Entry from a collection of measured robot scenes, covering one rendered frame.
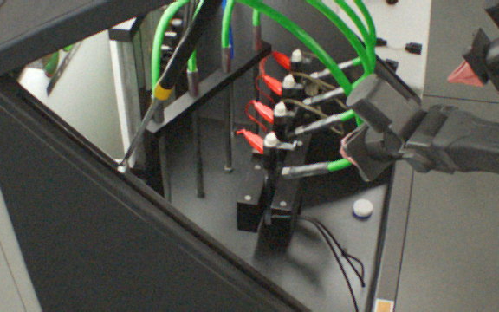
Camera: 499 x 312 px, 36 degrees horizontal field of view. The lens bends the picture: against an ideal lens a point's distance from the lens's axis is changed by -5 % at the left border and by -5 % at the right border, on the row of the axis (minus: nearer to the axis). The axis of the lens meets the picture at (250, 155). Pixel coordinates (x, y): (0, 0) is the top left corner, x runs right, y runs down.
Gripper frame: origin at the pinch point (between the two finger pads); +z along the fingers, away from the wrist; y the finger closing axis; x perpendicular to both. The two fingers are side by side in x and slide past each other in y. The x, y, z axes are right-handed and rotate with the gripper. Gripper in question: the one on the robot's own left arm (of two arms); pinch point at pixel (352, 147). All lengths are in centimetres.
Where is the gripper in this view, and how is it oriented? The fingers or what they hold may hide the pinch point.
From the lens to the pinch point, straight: 125.2
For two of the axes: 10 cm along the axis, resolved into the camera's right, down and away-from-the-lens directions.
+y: -7.2, 6.1, -3.3
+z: -3.6, 0.7, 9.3
